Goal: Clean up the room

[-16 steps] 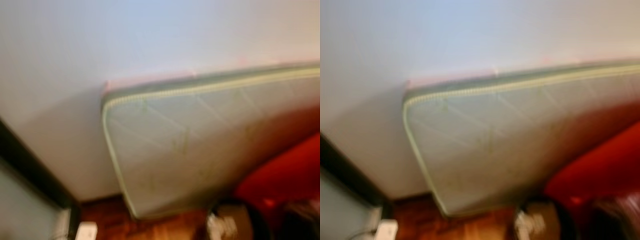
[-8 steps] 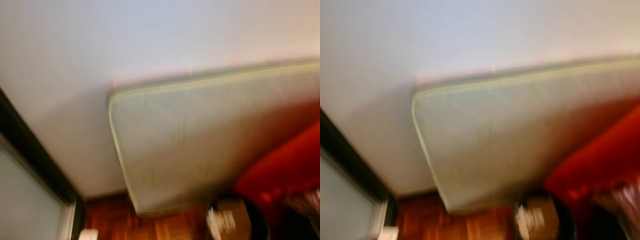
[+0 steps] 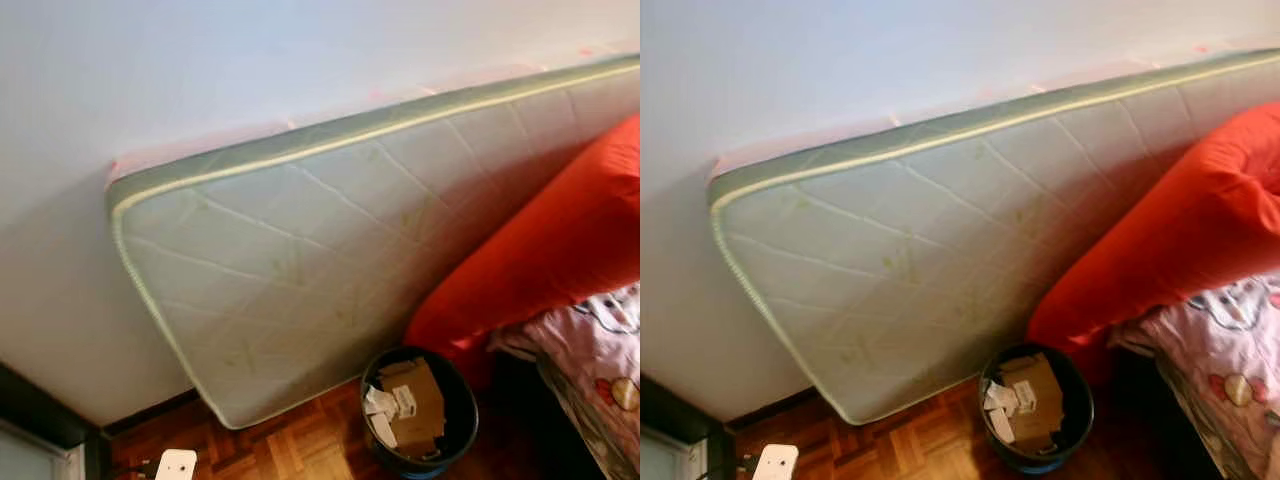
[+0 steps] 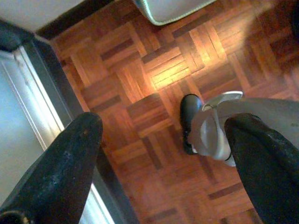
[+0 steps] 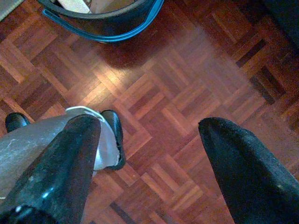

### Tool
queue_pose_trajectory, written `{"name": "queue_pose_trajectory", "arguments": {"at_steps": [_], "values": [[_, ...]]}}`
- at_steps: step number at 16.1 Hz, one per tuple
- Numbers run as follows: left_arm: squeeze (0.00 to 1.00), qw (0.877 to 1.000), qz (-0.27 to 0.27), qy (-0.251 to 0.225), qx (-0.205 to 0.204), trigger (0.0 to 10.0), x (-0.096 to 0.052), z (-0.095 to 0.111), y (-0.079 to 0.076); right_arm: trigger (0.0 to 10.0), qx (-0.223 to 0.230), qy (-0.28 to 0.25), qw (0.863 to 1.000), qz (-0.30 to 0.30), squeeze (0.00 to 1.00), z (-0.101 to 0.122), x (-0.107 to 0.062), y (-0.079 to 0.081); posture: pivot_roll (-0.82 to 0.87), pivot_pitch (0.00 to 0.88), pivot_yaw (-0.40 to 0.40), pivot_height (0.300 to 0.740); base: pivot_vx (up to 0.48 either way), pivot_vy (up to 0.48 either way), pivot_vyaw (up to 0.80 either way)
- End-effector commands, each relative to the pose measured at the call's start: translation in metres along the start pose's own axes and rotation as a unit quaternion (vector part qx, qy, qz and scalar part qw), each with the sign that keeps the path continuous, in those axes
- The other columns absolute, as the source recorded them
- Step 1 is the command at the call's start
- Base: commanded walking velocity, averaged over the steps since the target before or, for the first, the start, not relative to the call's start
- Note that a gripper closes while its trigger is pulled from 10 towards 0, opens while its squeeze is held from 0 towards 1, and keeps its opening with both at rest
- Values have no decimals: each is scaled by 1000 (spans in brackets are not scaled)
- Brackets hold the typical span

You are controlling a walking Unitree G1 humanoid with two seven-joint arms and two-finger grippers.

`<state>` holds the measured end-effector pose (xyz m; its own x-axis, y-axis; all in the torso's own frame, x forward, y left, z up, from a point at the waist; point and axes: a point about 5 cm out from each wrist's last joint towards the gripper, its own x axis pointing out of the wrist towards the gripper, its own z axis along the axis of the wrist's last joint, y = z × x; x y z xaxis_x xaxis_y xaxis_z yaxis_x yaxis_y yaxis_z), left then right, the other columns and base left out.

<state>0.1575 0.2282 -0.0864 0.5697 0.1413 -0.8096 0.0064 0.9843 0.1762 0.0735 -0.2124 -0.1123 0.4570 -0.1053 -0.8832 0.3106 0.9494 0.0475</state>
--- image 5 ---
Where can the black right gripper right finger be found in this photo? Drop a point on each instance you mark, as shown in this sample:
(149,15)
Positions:
(252,182)

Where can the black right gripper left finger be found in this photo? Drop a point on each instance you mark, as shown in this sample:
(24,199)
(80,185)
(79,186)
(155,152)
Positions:
(65,163)

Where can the silver robot right leg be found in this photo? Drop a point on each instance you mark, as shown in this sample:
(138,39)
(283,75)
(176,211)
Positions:
(23,149)

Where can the black bin blue rim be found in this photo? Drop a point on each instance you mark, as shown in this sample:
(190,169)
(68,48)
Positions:
(112,25)

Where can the white cardboard piece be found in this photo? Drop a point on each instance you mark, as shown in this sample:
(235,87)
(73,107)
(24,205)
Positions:
(74,5)

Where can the grey fabric piece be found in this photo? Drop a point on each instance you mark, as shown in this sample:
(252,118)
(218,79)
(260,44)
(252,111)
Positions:
(5,7)

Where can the dark furniture piece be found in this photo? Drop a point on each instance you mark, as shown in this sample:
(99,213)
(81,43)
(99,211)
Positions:
(287,16)

